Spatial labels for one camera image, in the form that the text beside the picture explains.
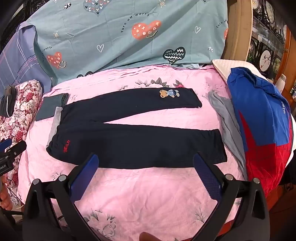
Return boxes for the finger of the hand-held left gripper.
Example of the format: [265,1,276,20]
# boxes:
[0,138,12,153]
[4,140,27,161]

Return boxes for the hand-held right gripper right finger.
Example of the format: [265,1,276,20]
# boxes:
[193,152,271,241]

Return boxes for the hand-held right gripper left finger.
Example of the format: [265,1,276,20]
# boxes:
[22,152,102,241]

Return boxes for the dark navy pants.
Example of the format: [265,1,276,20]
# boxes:
[46,88,227,169]

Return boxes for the person's left hand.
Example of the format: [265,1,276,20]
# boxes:
[0,183,11,209]

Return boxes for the red floral pillow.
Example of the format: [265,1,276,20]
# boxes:
[0,79,44,207]

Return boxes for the dark grey cloth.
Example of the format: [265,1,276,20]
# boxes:
[0,85,17,117]

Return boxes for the dark teal folded cloth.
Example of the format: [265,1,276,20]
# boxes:
[35,93,70,121]

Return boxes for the grey garment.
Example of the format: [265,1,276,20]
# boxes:
[208,91,248,180]

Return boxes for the pink floral bed sheet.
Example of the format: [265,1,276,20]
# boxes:
[17,64,249,241]

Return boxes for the blue and red jacket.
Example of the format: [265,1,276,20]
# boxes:
[227,67,296,198]

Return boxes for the purple plaid pillow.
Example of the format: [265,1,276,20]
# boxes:
[0,22,52,98]

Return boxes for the white quilted pillow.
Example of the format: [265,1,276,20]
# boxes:
[211,59,273,84]

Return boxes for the white vase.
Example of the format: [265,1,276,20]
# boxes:
[275,74,287,94]

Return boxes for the black iron railing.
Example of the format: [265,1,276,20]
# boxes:
[0,0,35,50]

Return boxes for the teal heart printed quilt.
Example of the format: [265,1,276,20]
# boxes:
[22,0,229,80]

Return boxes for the display shelf with plates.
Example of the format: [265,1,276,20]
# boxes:
[247,0,296,102]

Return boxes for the wooden bed headboard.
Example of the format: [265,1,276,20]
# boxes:
[221,0,253,62]

